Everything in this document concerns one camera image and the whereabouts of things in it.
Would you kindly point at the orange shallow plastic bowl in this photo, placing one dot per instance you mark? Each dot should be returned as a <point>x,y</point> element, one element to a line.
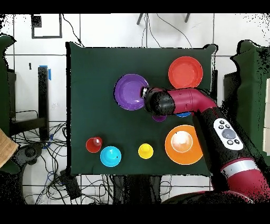
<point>185,71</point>

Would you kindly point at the purple plastic cup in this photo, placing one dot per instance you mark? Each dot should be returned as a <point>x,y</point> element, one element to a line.
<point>159,118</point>

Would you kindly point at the yellow plastic cup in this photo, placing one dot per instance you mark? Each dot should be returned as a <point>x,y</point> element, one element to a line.
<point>145,151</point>

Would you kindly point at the blue tape strip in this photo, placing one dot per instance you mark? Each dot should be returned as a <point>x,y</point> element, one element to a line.
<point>49,74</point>

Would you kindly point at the orange-red plastic cup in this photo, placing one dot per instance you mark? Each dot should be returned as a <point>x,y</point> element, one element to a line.
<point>91,145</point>

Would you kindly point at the small cyan plastic bowl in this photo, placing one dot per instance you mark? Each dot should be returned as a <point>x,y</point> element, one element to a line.
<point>109,157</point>

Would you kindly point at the large yellow plastic bowl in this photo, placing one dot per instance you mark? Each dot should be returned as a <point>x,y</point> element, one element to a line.
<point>179,157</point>

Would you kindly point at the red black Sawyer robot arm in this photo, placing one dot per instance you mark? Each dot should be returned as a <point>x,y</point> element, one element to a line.
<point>185,99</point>

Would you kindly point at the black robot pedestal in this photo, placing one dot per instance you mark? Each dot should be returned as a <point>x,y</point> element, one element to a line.
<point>137,190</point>

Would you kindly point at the dark green tablecloth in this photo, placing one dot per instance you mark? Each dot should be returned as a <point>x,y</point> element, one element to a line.
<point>95,63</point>

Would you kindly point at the grey tripod leg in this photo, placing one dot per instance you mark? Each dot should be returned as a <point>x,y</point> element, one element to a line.
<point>140,19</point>
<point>187,18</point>

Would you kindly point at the white boxes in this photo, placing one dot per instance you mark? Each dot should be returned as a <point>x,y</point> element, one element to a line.
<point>267,116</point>

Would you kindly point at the large purple plastic bowl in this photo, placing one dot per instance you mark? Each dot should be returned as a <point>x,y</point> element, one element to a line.
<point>126,93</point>

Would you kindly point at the black pedestal leg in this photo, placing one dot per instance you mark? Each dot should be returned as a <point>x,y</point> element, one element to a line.
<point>29,152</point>

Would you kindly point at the black power strip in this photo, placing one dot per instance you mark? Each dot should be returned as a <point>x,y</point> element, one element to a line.
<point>70,186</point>

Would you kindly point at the green cloth side table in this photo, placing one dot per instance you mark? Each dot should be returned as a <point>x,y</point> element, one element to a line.
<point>4,95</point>
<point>251,95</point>

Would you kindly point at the small dark blue bowl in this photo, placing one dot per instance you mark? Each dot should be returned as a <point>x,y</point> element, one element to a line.
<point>183,115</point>

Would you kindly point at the black square frame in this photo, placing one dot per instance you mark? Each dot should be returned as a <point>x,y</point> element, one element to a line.
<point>46,37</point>

